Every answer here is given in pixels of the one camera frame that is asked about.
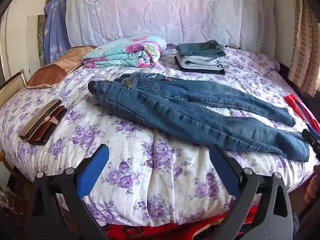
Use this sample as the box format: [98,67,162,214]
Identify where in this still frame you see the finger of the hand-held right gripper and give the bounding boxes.
[302,128,320,161]

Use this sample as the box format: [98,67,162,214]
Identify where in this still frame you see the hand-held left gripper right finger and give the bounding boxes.
[209,144,294,240]

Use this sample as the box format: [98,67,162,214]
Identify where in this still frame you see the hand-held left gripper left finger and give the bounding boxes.
[25,144,110,240]

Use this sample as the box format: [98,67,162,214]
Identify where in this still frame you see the blue denim jeans pants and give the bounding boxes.
[88,72,310,162]

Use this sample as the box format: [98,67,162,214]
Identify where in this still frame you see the folded dark navy pants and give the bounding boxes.
[179,66,225,75]

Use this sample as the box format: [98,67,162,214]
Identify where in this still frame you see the folded light grey pants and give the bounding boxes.
[178,54,225,71]

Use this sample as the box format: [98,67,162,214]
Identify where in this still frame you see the folded dark green pants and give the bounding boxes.
[176,40,227,58]

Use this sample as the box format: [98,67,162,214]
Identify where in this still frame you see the person's right hand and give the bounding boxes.
[304,179,320,204]

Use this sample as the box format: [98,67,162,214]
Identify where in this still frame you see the red and blue bag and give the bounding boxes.
[284,93,320,132]

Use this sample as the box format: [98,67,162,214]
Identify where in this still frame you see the purple floral bedspread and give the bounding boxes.
[0,45,318,228]

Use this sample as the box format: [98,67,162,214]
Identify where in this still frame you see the brown wallet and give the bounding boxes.
[27,106,67,142]

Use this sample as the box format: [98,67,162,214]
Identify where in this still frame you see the red patterned blanket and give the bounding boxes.
[102,200,258,240]

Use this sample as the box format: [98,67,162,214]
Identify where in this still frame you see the small lilac floral pillow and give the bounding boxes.
[250,51,279,75]

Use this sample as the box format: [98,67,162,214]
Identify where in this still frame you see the brick pattern curtain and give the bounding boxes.
[287,0,320,98]

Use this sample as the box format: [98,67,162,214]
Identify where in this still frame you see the brown cushion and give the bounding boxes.
[26,45,97,89]

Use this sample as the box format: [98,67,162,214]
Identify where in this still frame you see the framed picture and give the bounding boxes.
[0,69,27,108]

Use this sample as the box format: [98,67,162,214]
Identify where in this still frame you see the folded floral blanket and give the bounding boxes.
[82,36,167,68]

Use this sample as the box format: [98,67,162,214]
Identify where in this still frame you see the green patterned panel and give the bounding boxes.
[37,14,47,62]

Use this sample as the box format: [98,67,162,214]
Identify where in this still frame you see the blue hanging garment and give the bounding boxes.
[44,0,72,64]

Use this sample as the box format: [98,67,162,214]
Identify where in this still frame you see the white lace cover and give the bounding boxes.
[65,0,275,53]

